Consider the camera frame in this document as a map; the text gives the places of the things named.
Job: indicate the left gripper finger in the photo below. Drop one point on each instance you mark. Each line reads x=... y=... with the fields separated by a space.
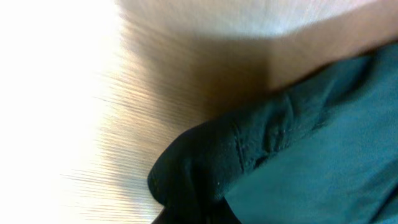
x=164 y=217

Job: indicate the black t-shirt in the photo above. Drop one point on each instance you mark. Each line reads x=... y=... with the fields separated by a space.
x=323 y=150

